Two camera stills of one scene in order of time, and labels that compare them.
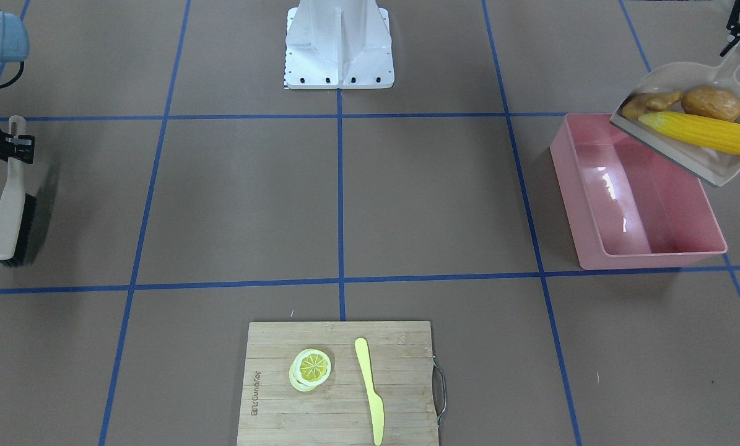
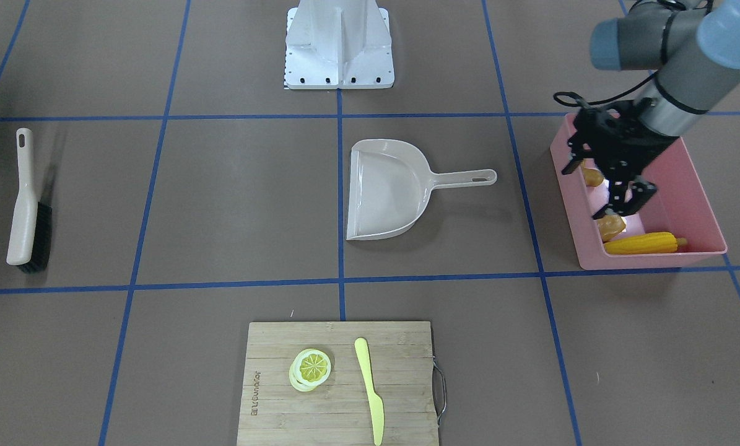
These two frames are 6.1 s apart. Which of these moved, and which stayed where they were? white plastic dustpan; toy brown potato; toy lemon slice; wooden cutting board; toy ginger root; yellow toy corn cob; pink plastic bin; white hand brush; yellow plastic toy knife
Moved: white plastic dustpan; white hand brush; toy brown potato; toy ginger root; yellow toy corn cob
Stayed: toy lemon slice; wooden cutting board; yellow plastic toy knife; pink plastic bin
